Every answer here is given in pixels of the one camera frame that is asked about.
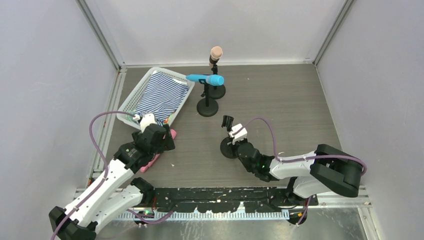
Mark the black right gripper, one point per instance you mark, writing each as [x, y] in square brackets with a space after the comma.
[230, 128]

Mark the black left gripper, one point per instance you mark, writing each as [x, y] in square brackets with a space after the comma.
[164, 138]

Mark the pink microphone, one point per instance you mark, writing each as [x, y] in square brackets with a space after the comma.
[145, 168]

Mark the black microphone stand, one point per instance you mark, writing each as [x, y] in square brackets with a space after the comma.
[228, 146]
[207, 106]
[216, 92]

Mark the black front microphone stand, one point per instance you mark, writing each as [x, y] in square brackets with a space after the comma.
[207, 106]

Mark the blue microphone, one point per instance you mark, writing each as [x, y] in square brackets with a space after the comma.
[213, 80]

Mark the beige microphone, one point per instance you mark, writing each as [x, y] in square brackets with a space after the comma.
[215, 54]

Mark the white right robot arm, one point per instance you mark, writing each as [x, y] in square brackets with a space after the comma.
[322, 170]

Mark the blue striped cloth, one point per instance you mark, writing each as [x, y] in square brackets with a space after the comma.
[162, 97]

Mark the white plastic basket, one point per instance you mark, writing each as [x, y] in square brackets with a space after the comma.
[130, 103]

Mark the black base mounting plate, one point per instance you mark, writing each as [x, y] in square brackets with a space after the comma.
[224, 199]

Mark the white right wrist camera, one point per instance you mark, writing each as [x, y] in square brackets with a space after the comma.
[237, 133]

